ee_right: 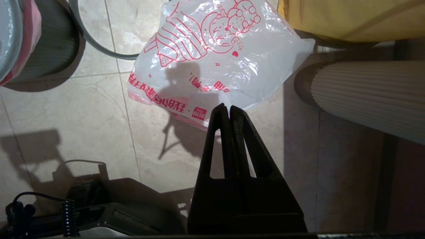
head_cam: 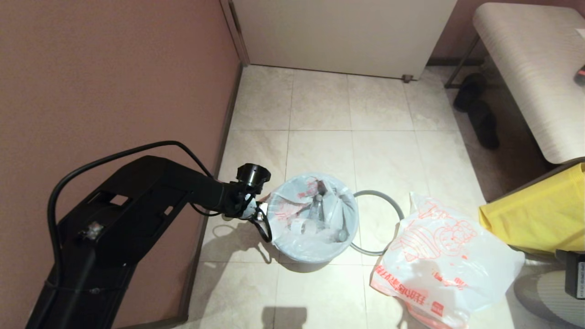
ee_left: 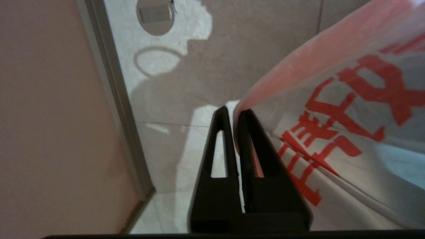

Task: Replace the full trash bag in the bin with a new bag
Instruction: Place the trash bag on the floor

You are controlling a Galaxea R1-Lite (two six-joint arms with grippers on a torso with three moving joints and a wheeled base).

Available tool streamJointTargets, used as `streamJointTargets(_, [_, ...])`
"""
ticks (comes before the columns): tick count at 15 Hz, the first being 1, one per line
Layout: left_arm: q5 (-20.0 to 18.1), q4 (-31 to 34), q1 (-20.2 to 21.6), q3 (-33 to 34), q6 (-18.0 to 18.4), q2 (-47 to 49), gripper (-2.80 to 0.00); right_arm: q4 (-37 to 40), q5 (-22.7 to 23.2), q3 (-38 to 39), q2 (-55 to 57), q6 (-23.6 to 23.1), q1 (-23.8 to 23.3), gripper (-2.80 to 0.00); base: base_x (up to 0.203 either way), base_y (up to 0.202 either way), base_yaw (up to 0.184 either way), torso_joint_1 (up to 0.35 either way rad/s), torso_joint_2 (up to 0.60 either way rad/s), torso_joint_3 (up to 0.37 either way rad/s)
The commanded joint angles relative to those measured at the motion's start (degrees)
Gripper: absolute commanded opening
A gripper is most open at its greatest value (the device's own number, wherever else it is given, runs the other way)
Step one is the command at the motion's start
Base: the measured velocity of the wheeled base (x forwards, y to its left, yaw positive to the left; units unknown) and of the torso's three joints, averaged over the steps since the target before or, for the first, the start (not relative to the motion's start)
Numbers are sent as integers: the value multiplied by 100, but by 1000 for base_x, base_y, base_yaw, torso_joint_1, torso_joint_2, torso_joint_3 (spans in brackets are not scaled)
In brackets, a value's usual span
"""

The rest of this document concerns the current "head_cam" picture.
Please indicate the red and black object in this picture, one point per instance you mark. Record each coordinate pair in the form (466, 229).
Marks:
(580, 75)

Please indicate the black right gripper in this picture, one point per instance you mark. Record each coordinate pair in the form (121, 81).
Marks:
(575, 274)

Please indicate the white door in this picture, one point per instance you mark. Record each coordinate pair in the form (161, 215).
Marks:
(343, 36)

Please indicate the grey round cushion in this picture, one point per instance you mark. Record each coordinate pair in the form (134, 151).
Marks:
(539, 292)

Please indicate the white paper sheet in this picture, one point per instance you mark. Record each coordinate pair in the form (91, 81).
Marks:
(580, 34)

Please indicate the beige wood-grain bench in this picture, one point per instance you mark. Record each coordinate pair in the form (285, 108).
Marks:
(534, 82)

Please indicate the small metal door stop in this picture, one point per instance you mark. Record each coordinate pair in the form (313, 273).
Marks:
(406, 78)

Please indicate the clear plastic bottle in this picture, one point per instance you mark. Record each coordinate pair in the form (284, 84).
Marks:
(317, 230)

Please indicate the used white red-print trash bag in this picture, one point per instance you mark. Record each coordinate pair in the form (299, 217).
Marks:
(288, 214)

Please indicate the grey metal bench leg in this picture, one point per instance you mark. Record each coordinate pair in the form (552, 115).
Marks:
(461, 62)

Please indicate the black slipper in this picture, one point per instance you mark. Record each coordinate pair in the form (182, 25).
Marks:
(470, 89)
(484, 126)

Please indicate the beige door frame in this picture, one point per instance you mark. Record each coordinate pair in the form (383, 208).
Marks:
(235, 32)

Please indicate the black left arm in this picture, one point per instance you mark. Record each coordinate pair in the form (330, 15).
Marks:
(137, 205)

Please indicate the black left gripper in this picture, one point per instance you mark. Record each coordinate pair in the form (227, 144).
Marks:
(251, 178)

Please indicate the new white red-print plastic bag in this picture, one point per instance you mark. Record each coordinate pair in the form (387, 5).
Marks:
(448, 274)

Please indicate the yellow fabric bag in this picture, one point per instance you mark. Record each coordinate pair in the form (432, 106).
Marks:
(539, 219)

